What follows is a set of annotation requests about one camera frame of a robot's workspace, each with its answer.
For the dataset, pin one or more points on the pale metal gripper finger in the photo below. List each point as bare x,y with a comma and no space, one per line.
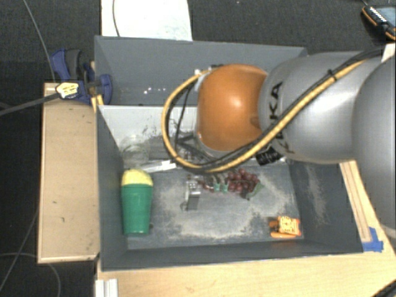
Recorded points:
195,201
186,201

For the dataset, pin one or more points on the grey metal bin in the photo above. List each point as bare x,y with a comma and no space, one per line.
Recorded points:
222,218

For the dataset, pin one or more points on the dark red grape bunch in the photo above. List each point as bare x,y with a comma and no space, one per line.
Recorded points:
242,181

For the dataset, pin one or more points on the green cup with yellow top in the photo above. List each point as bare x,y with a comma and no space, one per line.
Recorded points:
136,206

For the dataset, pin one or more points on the clear glass jar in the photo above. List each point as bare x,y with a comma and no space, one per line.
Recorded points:
134,152

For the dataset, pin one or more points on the pale wood flat board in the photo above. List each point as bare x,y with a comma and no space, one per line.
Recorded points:
69,181

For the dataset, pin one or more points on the black cylinder on white bracket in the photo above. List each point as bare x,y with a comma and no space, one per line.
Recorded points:
268,158

